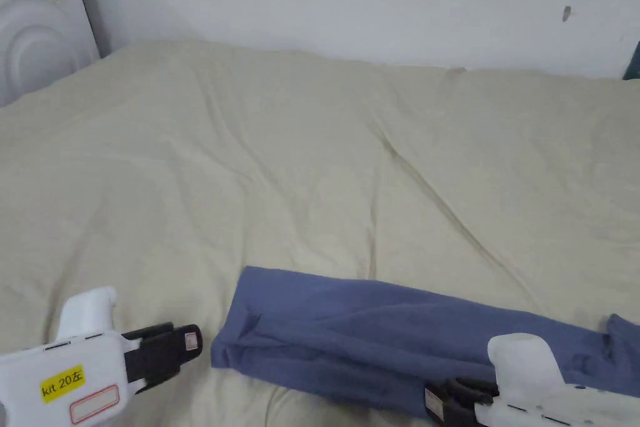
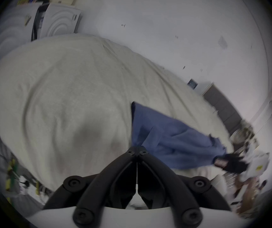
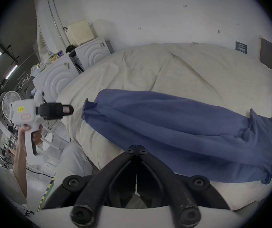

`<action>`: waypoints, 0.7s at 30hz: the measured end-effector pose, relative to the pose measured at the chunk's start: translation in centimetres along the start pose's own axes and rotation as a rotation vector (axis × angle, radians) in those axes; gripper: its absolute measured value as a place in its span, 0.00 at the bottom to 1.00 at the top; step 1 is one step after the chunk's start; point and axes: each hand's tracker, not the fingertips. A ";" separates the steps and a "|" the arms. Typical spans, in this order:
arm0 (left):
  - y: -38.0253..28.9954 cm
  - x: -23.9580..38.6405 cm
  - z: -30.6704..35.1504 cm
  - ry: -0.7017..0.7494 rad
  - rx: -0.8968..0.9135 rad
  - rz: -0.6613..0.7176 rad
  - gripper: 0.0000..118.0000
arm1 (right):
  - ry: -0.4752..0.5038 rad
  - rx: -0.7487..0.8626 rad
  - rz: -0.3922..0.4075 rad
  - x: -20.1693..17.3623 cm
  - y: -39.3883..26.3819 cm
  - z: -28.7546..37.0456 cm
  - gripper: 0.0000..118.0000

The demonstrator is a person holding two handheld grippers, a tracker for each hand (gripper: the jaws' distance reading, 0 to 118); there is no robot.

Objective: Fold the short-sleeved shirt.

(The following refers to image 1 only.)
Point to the bed with beige sheet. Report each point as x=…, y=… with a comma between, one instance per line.
x=300, y=147

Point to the dark blue shirt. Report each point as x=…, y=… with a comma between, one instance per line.
x=350, y=337

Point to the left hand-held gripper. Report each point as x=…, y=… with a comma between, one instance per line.
x=75, y=367

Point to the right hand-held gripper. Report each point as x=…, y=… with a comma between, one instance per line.
x=550, y=387

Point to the white washing machine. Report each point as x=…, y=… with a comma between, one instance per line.
x=35, y=22

